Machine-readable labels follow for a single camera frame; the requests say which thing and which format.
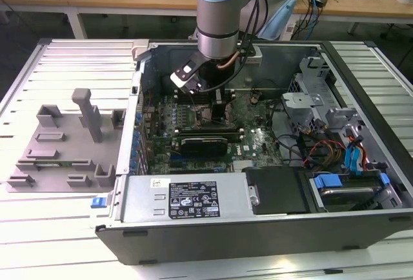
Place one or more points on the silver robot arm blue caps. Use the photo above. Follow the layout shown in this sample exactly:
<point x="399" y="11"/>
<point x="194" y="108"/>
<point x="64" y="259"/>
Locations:
<point x="217" y="28"/>

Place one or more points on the grey parts rack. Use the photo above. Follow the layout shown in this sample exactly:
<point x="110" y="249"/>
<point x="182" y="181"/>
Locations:
<point x="80" y="151"/>

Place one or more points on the silver finned chipset heatsink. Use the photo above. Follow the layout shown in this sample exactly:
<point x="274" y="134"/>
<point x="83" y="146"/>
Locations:
<point x="244" y="164"/>

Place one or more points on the black and silver PC case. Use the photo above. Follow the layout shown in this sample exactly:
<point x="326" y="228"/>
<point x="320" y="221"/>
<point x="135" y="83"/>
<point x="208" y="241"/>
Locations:
<point x="226" y="241"/>

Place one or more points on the blue case latch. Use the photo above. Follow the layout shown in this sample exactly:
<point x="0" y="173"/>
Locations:
<point x="98" y="202"/>

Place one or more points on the black RAM slot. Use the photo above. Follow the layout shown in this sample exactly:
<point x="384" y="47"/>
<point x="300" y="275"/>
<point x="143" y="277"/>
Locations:
<point x="232" y="132"/>
<point x="232" y="135"/>
<point x="232" y="129"/>

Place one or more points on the CPU socket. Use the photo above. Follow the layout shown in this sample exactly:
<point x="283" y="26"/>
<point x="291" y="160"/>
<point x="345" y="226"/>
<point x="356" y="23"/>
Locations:
<point x="201" y="122"/>

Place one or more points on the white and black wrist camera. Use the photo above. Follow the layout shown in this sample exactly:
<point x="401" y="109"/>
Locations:
<point x="185" y="73"/>

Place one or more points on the hard disk in blue carrier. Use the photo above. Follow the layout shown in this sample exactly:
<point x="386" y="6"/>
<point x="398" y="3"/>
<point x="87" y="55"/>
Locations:
<point x="348" y="196"/>

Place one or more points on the metal disk bay cage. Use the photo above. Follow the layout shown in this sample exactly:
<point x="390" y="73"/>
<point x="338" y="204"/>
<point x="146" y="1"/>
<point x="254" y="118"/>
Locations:
<point x="301" y="101"/>

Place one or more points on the black graphics card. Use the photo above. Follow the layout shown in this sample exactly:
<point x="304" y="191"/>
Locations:
<point x="203" y="147"/>

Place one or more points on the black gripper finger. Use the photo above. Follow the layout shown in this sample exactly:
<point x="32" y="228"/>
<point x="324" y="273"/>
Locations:
<point x="218" y="112"/>

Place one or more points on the silver CPU plate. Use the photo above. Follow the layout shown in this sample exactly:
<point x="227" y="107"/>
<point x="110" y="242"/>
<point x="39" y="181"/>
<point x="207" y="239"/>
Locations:
<point x="208" y="116"/>

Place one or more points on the silver power supply unit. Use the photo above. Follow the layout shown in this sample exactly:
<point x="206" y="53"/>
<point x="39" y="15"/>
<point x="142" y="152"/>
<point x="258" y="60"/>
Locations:
<point x="142" y="196"/>

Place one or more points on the small black adapter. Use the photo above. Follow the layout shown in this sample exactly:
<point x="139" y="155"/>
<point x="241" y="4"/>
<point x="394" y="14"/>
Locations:
<point x="321" y="1"/>

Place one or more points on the green motherboard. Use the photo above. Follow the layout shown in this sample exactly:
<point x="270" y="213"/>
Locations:
<point x="267" y="138"/>

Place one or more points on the round coin cell battery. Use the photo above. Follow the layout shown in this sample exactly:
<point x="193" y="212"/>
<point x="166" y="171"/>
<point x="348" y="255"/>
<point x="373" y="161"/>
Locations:
<point x="255" y="98"/>

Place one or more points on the green RAM stick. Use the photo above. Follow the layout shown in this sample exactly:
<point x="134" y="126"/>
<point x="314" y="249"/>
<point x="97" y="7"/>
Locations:
<point x="48" y="164"/>

